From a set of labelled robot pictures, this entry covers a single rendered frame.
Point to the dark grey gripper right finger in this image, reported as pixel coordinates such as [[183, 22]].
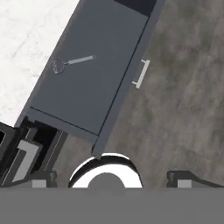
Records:
[[175, 176]]

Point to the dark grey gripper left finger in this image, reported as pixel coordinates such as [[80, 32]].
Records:
[[46, 177]]

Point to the dark grey open drawer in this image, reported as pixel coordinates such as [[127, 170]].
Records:
[[87, 96]]

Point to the dark grey drawer front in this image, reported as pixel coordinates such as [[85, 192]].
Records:
[[122, 96]]

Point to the white and black round thing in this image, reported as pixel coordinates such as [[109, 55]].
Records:
[[128, 175]]

